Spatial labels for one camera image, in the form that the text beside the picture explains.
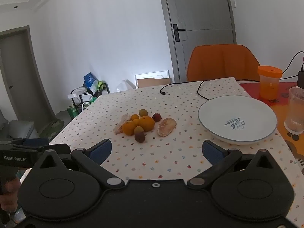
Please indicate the dark red plum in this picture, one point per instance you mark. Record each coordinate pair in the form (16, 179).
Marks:
(140, 137)

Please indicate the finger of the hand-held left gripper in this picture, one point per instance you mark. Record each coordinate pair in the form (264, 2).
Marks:
(35, 142)
(61, 148)

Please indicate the mid-size orange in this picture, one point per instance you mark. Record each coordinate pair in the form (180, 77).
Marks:
(127, 129)

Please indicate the small round orange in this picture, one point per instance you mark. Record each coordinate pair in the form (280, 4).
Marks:
(135, 116)
(135, 122)

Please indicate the blue bag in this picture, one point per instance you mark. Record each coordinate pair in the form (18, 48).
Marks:
(89, 79)

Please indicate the person's left hand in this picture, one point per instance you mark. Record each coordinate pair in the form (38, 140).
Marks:
(10, 194)

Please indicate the white wall switch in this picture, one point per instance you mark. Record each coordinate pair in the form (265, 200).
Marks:
(234, 3)

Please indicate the large orange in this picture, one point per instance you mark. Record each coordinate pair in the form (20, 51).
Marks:
(146, 123)

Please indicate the floral printed tablecloth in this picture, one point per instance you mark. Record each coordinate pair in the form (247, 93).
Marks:
(166, 152)

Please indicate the white bowl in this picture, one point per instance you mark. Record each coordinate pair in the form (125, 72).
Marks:
(225, 114)

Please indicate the white board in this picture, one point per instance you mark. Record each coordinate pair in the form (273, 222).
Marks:
(152, 74)

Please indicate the grey padded seat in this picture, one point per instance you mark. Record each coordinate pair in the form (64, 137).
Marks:
(20, 128)

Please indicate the green floor mat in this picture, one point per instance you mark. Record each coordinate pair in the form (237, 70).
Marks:
(53, 128)

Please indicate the brown-framed grey door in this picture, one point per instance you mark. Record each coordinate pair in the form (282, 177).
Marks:
(16, 64)

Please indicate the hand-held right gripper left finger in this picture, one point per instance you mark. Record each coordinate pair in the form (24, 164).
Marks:
(102, 150)

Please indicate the black power adapter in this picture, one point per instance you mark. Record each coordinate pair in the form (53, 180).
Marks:
(301, 79)

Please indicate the green box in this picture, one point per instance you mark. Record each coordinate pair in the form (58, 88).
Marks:
(73, 112)

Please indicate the yellow-green plum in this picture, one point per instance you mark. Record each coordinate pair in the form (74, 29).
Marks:
(143, 112)

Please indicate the clear plastic bag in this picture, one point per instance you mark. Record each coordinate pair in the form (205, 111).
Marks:
(125, 85)

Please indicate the clear ribbed glass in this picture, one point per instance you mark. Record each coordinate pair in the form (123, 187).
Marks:
(295, 111)

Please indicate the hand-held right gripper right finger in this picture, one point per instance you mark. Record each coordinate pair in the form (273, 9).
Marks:
(212, 152)

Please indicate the orange lidded plastic cup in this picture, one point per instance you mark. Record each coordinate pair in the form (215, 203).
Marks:
(269, 85)

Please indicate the black metal rack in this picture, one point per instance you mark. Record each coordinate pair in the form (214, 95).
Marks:
(79, 99)

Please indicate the peeled tangerine half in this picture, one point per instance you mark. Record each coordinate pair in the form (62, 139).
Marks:
(119, 124)

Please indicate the brownish green plum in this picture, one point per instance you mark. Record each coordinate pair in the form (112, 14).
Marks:
(138, 130)

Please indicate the orange chair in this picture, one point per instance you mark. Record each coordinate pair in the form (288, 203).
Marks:
(223, 61)

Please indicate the brown cardboard sheet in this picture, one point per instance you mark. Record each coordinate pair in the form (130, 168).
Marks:
(153, 83)

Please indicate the red-orange printed table mat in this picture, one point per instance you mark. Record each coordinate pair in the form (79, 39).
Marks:
(251, 88)

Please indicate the green packet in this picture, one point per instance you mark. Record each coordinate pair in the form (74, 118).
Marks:
(98, 85)

